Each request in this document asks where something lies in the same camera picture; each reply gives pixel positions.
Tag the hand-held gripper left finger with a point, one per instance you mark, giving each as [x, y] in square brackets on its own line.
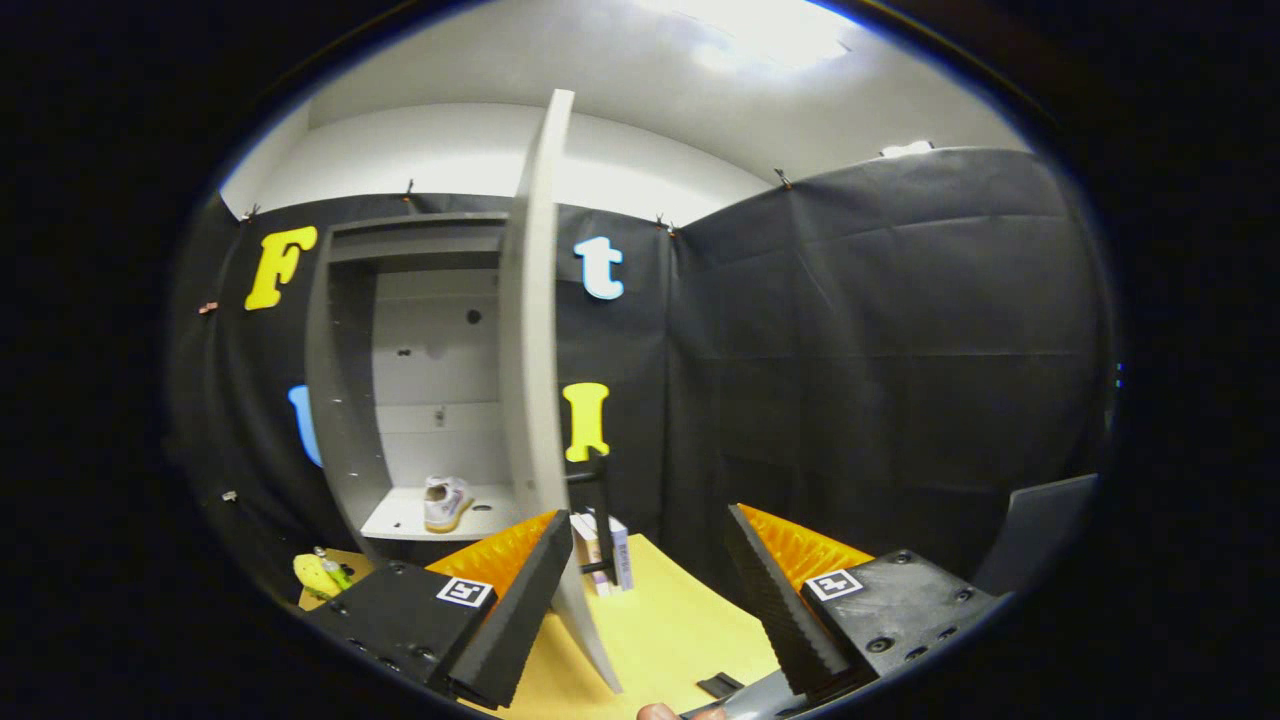
[515, 610]

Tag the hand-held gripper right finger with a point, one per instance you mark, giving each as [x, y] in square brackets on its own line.
[780, 600]

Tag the white shoe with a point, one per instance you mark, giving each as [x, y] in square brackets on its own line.
[445, 505]

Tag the beige shoe cabinet door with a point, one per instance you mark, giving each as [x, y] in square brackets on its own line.
[535, 350]

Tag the grey shoe cabinet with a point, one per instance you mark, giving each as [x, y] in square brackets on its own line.
[345, 400]

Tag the flat black object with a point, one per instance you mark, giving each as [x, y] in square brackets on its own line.
[720, 685]

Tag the white book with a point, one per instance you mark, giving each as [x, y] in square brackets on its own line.
[592, 522]

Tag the green bottle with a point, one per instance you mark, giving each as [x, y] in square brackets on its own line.
[335, 572]

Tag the yellow plush toy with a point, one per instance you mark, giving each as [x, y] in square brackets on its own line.
[312, 577]

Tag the black backdrop cloth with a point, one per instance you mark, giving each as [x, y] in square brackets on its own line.
[900, 350]

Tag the small ceiling light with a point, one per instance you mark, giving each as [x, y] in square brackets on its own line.
[906, 149]

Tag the long ceiling light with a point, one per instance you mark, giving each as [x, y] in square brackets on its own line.
[770, 30]

